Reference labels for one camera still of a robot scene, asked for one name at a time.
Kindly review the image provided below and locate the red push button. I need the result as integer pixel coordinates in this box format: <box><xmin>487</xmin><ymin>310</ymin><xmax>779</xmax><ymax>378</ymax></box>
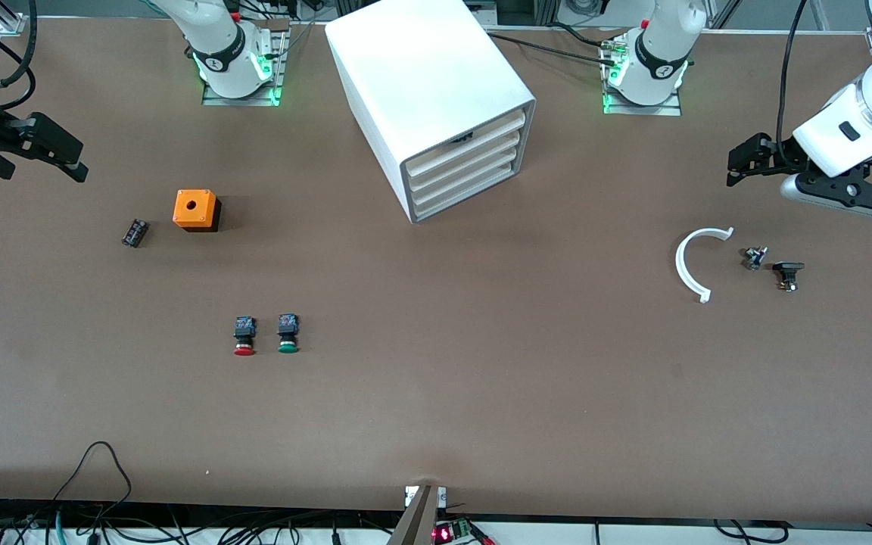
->
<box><xmin>233</xmin><ymin>316</ymin><xmax>257</xmax><ymax>357</ymax></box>

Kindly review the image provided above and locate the cream drawer with dark notch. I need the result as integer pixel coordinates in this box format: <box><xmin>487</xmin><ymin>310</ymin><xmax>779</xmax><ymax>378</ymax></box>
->
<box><xmin>408</xmin><ymin>130</ymin><xmax>523</xmax><ymax>192</ymax></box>

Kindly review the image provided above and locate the orange button box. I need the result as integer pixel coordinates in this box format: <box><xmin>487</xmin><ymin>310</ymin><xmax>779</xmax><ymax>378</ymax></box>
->
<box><xmin>173</xmin><ymin>189</ymin><xmax>222</xmax><ymax>233</ymax></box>

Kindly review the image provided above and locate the green push button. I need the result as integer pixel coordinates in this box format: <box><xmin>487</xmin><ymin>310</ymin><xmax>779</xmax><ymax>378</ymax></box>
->
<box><xmin>277</xmin><ymin>313</ymin><xmax>301</xmax><ymax>354</ymax></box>

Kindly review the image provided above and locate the plain cream drawer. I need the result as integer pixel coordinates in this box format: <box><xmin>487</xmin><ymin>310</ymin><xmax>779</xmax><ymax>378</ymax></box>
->
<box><xmin>413</xmin><ymin>163</ymin><xmax>520</xmax><ymax>219</ymax></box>
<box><xmin>410</xmin><ymin>148</ymin><xmax>522</xmax><ymax>205</ymax></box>

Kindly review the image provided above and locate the white drawer cabinet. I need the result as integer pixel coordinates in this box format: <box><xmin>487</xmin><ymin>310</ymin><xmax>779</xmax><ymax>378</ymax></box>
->
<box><xmin>325</xmin><ymin>0</ymin><xmax>537</xmax><ymax>224</ymax></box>

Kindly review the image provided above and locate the white curved plastic clip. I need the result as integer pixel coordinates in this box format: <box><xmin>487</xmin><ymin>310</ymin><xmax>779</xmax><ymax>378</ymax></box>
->
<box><xmin>675</xmin><ymin>226</ymin><xmax>735</xmax><ymax>304</ymax></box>

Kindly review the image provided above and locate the circuit board with red light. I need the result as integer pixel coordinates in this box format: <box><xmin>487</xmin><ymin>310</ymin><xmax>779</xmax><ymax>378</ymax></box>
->
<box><xmin>432</xmin><ymin>519</ymin><xmax>494</xmax><ymax>545</ymax></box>

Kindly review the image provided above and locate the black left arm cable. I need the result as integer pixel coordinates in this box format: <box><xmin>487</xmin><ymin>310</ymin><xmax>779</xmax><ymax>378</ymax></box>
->
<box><xmin>777</xmin><ymin>0</ymin><xmax>813</xmax><ymax>164</ymax></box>

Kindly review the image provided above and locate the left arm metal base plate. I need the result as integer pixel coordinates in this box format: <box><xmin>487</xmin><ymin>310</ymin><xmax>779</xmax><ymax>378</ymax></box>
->
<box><xmin>601</xmin><ymin>42</ymin><xmax>683</xmax><ymax>117</ymax></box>

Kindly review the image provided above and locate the small black switch part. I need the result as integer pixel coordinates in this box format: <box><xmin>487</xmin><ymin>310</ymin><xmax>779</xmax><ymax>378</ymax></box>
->
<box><xmin>773</xmin><ymin>261</ymin><xmax>805</xmax><ymax>293</ymax></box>

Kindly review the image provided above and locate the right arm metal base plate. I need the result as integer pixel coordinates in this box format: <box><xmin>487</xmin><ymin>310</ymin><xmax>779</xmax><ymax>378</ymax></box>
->
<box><xmin>201</xmin><ymin>19</ymin><xmax>287</xmax><ymax>107</ymax></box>

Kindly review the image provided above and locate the black cable on table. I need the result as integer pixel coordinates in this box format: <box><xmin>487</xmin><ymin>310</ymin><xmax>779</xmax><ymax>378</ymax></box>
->
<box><xmin>485</xmin><ymin>32</ymin><xmax>622</xmax><ymax>67</ymax></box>

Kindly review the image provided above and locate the black looped cable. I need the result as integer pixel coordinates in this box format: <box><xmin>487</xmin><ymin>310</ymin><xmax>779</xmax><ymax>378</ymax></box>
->
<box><xmin>54</xmin><ymin>441</ymin><xmax>132</xmax><ymax>504</ymax></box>

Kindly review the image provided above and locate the cream drawer with black handle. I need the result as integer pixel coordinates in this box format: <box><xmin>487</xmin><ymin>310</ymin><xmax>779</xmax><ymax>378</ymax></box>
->
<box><xmin>404</xmin><ymin>110</ymin><xmax>526</xmax><ymax>177</ymax></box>

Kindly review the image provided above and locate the grey wedge camera mount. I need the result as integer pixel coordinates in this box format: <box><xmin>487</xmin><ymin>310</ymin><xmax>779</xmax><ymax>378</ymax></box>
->
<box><xmin>387</xmin><ymin>484</ymin><xmax>448</xmax><ymax>545</ymax></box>

